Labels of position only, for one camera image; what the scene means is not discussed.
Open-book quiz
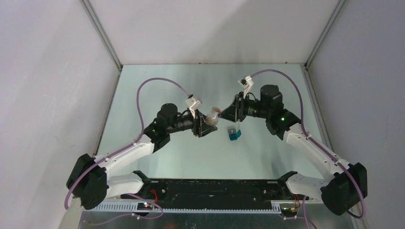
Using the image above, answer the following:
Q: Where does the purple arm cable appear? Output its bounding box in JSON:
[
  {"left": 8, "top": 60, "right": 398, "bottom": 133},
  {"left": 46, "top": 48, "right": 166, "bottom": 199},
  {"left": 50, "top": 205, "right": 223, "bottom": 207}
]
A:
[
  {"left": 250, "top": 69, "right": 367, "bottom": 219},
  {"left": 64, "top": 77, "right": 194, "bottom": 210}
]

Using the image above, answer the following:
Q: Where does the aluminium frame post right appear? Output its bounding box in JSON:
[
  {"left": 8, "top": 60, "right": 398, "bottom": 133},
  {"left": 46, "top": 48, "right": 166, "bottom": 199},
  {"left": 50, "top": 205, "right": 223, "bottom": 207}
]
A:
[{"left": 304, "top": 0, "right": 347, "bottom": 70}]

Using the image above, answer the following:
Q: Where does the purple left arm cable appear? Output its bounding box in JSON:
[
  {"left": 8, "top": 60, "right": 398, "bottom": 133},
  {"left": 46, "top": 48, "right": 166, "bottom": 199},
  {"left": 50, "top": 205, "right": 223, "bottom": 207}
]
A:
[{"left": 64, "top": 77, "right": 194, "bottom": 210}]

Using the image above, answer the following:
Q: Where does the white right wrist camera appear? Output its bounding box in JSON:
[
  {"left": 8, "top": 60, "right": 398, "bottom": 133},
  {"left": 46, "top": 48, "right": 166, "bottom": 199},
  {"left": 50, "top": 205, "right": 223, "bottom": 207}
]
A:
[{"left": 238, "top": 75, "right": 254, "bottom": 99}]

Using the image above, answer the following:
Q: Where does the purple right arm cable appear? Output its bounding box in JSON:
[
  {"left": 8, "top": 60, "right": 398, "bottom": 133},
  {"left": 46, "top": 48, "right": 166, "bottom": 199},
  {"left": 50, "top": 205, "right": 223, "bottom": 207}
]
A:
[{"left": 250, "top": 69, "right": 367, "bottom": 219}]

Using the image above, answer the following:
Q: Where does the white slotted cable duct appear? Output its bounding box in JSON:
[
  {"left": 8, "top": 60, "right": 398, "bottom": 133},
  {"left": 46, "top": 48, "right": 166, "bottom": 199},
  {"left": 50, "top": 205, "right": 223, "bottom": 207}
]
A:
[{"left": 89, "top": 201, "right": 281, "bottom": 214}]

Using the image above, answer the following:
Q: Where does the aluminium frame post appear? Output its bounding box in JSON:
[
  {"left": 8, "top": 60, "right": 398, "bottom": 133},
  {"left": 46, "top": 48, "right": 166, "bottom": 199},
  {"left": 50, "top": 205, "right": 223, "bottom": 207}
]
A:
[
  {"left": 80, "top": 0, "right": 123, "bottom": 72},
  {"left": 304, "top": 0, "right": 347, "bottom": 70}
]

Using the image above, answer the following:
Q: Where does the teal and clear pill box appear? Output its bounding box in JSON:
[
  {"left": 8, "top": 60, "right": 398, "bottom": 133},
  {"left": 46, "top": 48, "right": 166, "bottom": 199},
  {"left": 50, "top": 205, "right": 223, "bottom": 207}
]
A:
[{"left": 227, "top": 126, "right": 242, "bottom": 141}]

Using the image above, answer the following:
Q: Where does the aluminium right side rail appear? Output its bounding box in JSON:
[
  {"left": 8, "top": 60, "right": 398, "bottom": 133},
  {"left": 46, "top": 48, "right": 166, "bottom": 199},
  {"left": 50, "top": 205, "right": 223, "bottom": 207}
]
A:
[{"left": 300, "top": 63, "right": 339, "bottom": 166}]

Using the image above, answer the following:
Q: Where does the aluminium frame post left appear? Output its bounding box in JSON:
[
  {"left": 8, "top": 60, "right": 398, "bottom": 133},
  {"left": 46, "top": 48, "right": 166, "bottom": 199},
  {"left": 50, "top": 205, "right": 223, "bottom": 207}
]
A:
[{"left": 80, "top": 0, "right": 123, "bottom": 72}]

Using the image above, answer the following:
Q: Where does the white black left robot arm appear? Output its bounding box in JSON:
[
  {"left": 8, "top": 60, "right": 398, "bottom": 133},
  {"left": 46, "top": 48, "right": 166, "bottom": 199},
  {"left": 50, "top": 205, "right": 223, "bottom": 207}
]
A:
[{"left": 66, "top": 103, "right": 220, "bottom": 210}]

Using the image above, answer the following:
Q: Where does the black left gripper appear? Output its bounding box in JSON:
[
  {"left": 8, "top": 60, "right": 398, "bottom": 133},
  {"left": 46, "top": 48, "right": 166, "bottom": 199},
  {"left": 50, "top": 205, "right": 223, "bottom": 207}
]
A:
[{"left": 167, "top": 108, "right": 217, "bottom": 138}]

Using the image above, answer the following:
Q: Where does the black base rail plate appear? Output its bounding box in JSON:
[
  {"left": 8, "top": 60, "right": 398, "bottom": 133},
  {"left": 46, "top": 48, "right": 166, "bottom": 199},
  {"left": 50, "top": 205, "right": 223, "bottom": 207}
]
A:
[{"left": 136, "top": 178, "right": 303, "bottom": 210}]

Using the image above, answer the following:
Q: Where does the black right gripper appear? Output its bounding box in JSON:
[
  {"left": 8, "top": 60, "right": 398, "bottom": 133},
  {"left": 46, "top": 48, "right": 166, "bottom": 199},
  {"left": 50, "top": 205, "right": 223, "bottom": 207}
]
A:
[{"left": 218, "top": 92, "right": 270, "bottom": 123}]

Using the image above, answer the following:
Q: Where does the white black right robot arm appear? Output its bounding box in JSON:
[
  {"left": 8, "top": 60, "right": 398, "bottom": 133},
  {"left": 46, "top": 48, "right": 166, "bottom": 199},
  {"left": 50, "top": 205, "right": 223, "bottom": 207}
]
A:
[{"left": 218, "top": 85, "right": 368, "bottom": 216}]

